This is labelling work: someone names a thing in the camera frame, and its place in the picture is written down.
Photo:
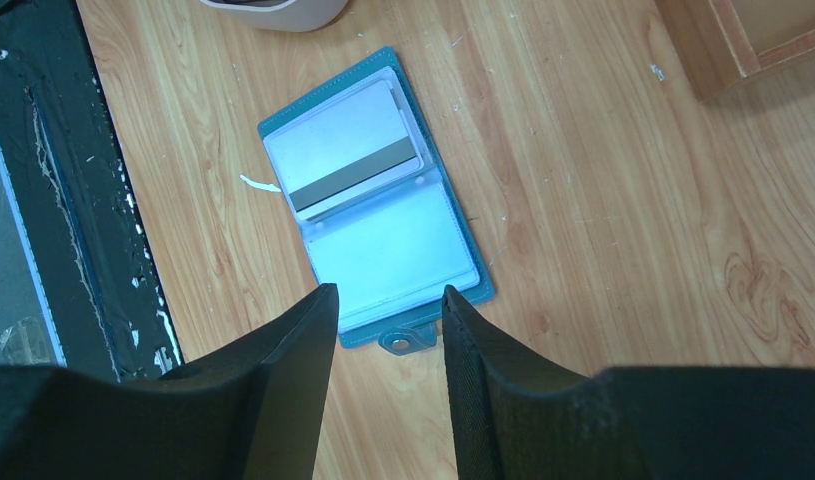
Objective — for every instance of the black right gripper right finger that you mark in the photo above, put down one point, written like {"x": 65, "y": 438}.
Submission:
{"x": 517, "y": 415}

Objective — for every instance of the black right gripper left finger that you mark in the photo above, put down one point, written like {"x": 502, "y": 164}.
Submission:
{"x": 252, "y": 409}

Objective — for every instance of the teal leather card holder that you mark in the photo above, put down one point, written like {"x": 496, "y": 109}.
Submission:
{"x": 393, "y": 251}

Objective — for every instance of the white card with magnetic stripe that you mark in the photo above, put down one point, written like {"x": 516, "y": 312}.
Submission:
{"x": 345, "y": 149}

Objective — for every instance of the pink oval card tray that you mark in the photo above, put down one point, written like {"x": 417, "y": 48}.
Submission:
{"x": 294, "y": 16}

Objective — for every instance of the small white paper scrap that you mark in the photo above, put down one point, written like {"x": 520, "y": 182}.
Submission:
{"x": 268, "y": 187}

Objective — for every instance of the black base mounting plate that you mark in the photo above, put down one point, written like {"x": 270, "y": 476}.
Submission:
{"x": 101, "y": 301}

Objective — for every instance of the wooden compartment tray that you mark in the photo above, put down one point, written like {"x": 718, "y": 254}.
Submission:
{"x": 723, "y": 44}

